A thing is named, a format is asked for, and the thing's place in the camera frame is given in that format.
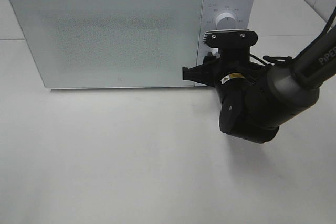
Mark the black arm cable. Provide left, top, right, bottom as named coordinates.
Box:
left=249, top=6, right=336, bottom=83

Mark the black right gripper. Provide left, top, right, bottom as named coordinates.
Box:
left=182, top=52, right=268, bottom=95

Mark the white microwave door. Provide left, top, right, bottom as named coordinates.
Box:
left=10, top=0, right=202, bottom=89

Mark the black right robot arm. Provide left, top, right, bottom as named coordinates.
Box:
left=182, top=28, right=335, bottom=143

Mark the white upper power knob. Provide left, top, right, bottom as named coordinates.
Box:
left=215, top=12, right=237, bottom=30

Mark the white timer knob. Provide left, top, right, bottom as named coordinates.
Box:
left=209, top=48, right=219, bottom=57

